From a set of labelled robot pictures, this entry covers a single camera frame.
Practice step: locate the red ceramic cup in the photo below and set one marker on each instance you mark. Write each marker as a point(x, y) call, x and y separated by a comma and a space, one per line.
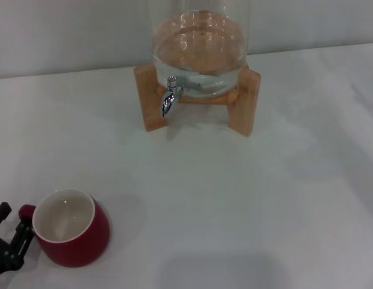
point(77, 241)

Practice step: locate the glass water dispenser jar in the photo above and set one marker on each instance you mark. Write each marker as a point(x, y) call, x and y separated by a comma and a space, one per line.
point(201, 45)

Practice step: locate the chrome faucet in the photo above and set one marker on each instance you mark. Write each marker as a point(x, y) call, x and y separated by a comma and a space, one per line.
point(169, 99)

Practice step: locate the wooden dispenser stand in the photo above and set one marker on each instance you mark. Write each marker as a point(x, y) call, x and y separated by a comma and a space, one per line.
point(245, 105)

